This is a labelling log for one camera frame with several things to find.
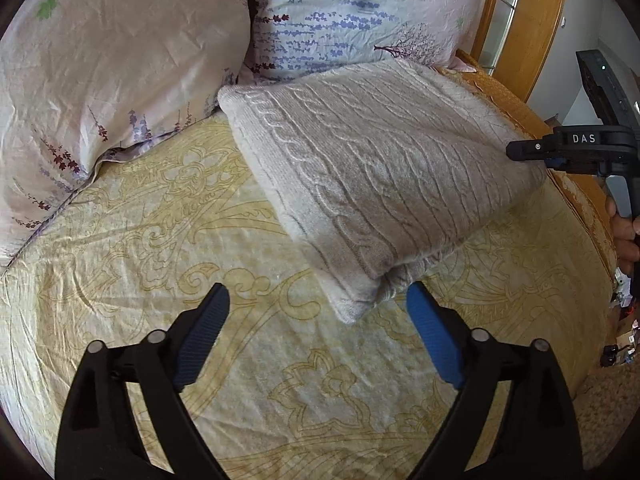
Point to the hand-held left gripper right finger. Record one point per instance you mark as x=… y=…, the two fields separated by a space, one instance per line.
x=435 y=335

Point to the yellow patterned bedsheet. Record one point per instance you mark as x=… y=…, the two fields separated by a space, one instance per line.
x=150 y=260

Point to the wooden headboard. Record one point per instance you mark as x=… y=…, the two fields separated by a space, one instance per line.
x=540 y=20

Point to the person's right hand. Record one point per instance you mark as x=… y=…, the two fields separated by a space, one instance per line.
x=625 y=240

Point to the floral print pillow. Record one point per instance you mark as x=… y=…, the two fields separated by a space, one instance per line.
x=350 y=10
x=115 y=75

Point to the pile of assorted clutter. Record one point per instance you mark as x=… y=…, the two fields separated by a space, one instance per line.
x=625 y=320

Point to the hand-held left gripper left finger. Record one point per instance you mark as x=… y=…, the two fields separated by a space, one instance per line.
x=205 y=330

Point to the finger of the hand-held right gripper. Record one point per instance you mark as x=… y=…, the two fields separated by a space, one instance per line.
x=530 y=149

